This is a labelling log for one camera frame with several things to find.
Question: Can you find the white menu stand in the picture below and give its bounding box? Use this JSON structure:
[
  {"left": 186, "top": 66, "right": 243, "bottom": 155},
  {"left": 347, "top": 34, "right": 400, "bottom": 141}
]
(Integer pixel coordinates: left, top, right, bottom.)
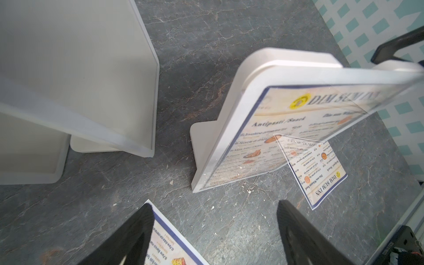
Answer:
[
  {"left": 1, "top": 113, "right": 71, "bottom": 185},
  {"left": 1, "top": 1, "right": 160, "bottom": 157}
]

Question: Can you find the dim sum menu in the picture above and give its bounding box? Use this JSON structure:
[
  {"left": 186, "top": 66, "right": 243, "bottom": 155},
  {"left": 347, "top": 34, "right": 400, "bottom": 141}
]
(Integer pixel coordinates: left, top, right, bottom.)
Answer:
[
  {"left": 193, "top": 84, "right": 407, "bottom": 191},
  {"left": 274, "top": 134, "right": 348, "bottom": 210},
  {"left": 145, "top": 200, "right": 208, "bottom": 265}
]

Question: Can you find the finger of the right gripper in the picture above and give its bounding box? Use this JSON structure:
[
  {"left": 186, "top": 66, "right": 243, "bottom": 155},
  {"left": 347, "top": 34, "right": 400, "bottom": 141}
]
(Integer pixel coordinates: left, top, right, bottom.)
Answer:
[{"left": 371, "top": 26, "right": 424, "bottom": 65}]

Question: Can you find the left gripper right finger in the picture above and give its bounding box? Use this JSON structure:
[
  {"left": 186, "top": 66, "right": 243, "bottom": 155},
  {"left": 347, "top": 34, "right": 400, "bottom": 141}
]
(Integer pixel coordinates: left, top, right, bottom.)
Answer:
[{"left": 277, "top": 200, "right": 353, "bottom": 265}]

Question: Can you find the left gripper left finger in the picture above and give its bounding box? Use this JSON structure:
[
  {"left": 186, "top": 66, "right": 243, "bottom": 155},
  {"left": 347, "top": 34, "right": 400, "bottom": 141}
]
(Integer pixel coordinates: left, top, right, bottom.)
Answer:
[{"left": 79, "top": 203, "right": 155, "bottom": 265}]

